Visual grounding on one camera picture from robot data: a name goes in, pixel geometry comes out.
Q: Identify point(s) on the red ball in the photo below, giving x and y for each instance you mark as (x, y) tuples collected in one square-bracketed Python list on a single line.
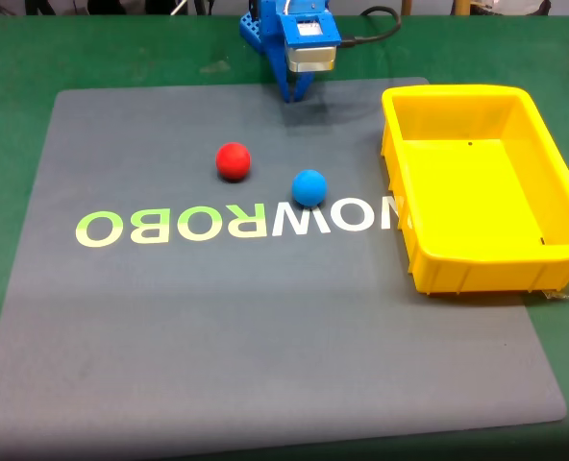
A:
[(233, 161)]

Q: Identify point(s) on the blue ball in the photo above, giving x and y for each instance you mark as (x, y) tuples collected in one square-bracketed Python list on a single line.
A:
[(309, 188)]

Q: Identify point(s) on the yellow plastic bin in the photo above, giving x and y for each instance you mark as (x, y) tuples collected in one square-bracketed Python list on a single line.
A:
[(472, 192)]

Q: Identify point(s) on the wooden furniture leg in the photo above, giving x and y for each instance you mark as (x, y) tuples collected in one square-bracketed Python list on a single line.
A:
[(463, 6), (406, 6)]

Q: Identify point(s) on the grey mat with lettering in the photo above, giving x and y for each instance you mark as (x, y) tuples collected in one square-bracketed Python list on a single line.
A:
[(217, 312)]

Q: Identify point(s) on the clear tape piece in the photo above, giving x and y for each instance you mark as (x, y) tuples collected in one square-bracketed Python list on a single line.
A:
[(565, 290)]

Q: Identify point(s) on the silver camera in blue housing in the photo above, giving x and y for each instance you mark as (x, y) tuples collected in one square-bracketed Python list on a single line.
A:
[(309, 48)]

